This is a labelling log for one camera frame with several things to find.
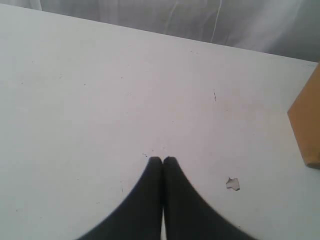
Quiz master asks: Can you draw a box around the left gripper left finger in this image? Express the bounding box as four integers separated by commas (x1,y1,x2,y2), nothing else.
79,156,163,240

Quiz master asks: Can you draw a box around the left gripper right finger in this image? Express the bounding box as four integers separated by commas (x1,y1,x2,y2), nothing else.
163,156,252,240

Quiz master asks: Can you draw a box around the brown paper shopping bag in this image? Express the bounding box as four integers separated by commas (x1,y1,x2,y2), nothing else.
287,65,320,169

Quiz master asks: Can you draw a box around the small torn paper scrap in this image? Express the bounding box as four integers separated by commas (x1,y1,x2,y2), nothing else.
225,177,240,191

